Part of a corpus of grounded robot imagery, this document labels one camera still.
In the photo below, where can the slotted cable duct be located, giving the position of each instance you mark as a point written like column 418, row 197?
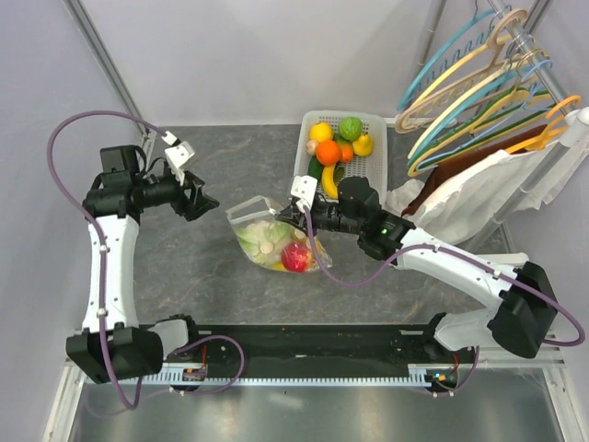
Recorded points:
column 300, row 372

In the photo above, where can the green clothes hanger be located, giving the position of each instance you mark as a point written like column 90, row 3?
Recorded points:
column 435, row 146

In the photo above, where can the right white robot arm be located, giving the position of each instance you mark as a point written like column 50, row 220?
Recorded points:
column 518, row 303

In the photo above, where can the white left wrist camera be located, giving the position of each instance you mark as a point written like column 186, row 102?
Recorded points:
column 179, row 155

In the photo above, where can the white cloth garment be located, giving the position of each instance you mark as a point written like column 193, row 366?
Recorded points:
column 462, row 205

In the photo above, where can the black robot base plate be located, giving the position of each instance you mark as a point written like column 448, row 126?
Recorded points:
column 334, row 343

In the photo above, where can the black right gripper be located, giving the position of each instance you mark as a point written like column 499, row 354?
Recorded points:
column 294, row 215

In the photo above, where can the garlic bulb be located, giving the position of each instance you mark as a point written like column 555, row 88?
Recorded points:
column 311, row 147

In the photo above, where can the green cucumber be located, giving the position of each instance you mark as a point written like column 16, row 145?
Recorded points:
column 315, row 168

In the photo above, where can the orange clothes hanger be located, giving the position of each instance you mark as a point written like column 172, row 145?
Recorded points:
column 555, row 127

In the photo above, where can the orange fruit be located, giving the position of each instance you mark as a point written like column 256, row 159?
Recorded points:
column 328, row 153

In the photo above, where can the clear polka dot zip bag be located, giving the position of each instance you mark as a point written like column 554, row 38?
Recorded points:
column 264, row 208

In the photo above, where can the white cauliflower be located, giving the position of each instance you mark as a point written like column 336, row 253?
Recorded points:
column 263, row 241

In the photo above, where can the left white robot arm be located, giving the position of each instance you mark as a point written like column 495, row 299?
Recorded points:
column 112, row 342

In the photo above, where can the yellow lemon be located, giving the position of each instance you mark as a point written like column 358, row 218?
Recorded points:
column 321, row 132

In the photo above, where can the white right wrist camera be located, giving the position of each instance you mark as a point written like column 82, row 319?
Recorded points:
column 303, row 189

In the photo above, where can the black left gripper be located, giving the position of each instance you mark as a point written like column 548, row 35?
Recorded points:
column 198, row 203

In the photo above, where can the green bumpy fruit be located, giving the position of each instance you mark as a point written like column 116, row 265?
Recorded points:
column 350, row 128

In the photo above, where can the small tangerine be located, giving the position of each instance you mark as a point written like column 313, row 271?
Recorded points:
column 347, row 153

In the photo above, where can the white rack base foot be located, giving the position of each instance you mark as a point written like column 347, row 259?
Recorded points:
column 514, row 259

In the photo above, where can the white perforated plastic basket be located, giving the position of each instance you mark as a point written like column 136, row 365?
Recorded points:
column 373, row 167

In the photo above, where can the small yellow pepper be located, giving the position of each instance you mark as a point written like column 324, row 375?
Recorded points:
column 363, row 146

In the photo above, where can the yellow clothes hanger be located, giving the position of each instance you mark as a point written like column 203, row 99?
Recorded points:
column 510, row 74

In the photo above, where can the red apple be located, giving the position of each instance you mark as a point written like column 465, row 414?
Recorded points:
column 295, row 257

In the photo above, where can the brown folded cloth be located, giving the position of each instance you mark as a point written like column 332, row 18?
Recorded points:
column 453, row 166

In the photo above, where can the beige clothes hanger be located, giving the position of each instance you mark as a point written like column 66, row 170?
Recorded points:
column 460, row 83

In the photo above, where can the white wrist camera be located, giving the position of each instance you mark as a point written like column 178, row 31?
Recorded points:
column 303, row 189
column 179, row 155

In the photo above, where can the aluminium frame post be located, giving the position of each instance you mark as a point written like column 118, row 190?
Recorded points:
column 98, row 47

